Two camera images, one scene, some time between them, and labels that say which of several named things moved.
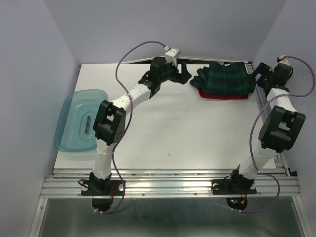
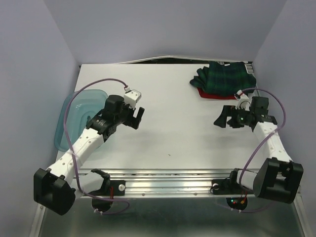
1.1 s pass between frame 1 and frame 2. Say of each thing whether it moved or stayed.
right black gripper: moved
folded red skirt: stayed
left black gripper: moved
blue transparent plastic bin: stayed
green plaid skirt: stayed
